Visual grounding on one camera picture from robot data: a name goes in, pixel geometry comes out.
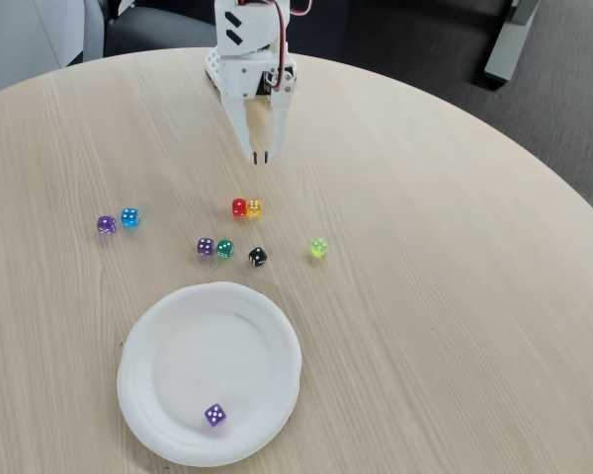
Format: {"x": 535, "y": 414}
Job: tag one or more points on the purple translucent die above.
{"x": 205, "y": 247}
{"x": 215, "y": 416}
{"x": 106, "y": 224}

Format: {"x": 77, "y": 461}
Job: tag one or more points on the white paper plate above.
{"x": 210, "y": 365}

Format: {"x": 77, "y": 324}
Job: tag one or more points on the red translucent die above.
{"x": 238, "y": 207}

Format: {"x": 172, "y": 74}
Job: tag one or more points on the orange translucent die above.
{"x": 255, "y": 209}

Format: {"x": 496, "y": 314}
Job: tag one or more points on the black office chair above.
{"x": 153, "y": 29}

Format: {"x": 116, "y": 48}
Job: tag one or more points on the black die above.
{"x": 257, "y": 257}

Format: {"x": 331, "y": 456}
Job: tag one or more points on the lime green translucent die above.
{"x": 318, "y": 247}

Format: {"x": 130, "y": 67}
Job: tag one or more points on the blue translucent die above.
{"x": 130, "y": 217}

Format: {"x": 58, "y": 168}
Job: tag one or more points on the black seat cushion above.
{"x": 425, "y": 5}

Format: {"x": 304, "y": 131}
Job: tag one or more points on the white cabinet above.
{"x": 15, "y": 39}

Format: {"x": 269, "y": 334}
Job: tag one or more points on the grey desk leg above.
{"x": 506, "y": 44}

